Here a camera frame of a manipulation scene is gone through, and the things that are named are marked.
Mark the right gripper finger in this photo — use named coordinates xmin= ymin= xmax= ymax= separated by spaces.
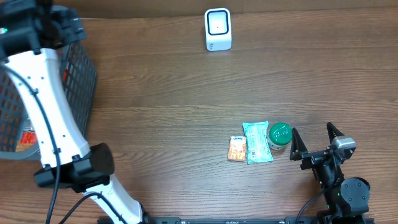
xmin=326 ymin=122 xmax=344 ymax=146
xmin=290 ymin=128 xmax=308 ymax=161

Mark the green lid jar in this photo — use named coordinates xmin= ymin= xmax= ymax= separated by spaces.
xmin=267 ymin=123 xmax=292 ymax=150

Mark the teal tissue packet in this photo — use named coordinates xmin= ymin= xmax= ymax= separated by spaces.
xmin=243 ymin=121 xmax=274 ymax=164

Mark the small orange snack packet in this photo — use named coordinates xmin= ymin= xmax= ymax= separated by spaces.
xmin=228 ymin=136 xmax=246 ymax=162

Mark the orange spaghetti package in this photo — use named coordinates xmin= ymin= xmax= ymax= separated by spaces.
xmin=16 ymin=67 xmax=69 ymax=152

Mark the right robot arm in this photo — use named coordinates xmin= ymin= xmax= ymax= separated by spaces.
xmin=290 ymin=122 xmax=374 ymax=224

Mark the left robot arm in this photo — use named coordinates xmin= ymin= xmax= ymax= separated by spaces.
xmin=1 ymin=1 xmax=150 ymax=223

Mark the white barcode scanner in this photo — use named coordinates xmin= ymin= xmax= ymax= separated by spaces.
xmin=204 ymin=7 xmax=232 ymax=52

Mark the grey plastic shopping basket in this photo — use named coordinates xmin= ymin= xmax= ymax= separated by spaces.
xmin=1 ymin=41 xmax=97 ymax=160

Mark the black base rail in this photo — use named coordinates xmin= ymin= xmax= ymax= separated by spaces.
xmin=96 ymin=217 xmax=375 ymax=224

